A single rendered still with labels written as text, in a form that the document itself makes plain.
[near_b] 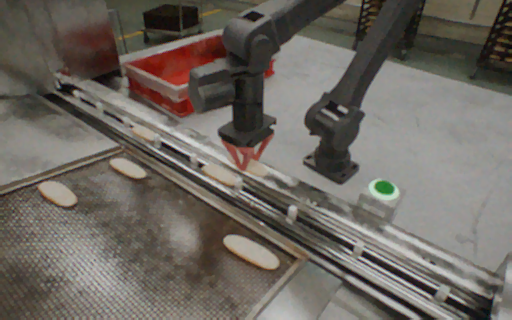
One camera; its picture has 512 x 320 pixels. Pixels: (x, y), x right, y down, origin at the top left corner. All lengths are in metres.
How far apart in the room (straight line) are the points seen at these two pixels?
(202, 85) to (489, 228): 0.64
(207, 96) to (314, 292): 0.33
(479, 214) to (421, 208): 0.12
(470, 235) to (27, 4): 1.27
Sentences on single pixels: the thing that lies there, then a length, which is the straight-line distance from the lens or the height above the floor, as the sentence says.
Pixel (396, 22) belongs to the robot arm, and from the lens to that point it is 0.75.
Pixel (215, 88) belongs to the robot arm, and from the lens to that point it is 0.52.
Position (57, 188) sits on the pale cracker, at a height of 0.93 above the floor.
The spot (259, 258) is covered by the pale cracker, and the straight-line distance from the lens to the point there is 0.53.
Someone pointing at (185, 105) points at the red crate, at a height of 0.86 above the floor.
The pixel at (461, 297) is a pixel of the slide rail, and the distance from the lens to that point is 0.65.
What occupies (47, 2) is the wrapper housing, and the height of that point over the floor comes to 1.13.
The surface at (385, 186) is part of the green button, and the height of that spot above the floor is 0.91.
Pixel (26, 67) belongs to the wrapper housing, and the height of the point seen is 0.96.
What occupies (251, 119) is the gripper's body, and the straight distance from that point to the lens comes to 0.58.
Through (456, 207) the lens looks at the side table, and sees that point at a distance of 0.85.
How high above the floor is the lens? 1.34
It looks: 36 degrees down
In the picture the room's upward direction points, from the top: straight up
